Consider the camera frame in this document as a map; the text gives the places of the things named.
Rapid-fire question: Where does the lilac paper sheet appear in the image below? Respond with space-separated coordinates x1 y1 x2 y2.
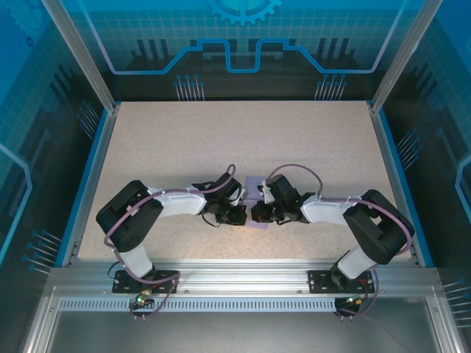
243 176 272 231

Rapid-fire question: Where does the aluminium cross beam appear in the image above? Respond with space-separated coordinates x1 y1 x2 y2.
47 258 439 299

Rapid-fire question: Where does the blue table edge strip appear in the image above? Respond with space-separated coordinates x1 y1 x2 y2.
54 110 111 268
378 109 435 268

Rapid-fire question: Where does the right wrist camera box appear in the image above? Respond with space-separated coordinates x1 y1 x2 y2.
257 179 275 203

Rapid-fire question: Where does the slotted grey cable duct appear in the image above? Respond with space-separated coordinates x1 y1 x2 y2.
57 298 338 313

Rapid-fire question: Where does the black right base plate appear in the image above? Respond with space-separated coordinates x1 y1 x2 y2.
308 269 373 295

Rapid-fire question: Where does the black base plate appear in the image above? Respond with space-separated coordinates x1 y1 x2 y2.
112 269 182 295
308 269 373 295

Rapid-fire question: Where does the aluminium side rail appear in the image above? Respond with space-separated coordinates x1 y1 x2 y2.
60 104 121 268
367 102 422 266

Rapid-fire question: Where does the cable connector with green light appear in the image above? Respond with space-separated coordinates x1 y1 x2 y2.
344 293 371 307
132 289 155 308

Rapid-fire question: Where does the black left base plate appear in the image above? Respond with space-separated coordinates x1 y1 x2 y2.
112 269 182 295

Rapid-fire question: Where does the thin black base cable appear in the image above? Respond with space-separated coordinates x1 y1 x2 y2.
106 260 124 281

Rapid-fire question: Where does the aluminium frame post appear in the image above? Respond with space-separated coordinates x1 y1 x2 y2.
39 0 121 113
369 0 433 113

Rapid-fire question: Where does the aluminium lower frame rail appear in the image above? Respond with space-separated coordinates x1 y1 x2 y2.
428 293 465 353
21 290 62 353

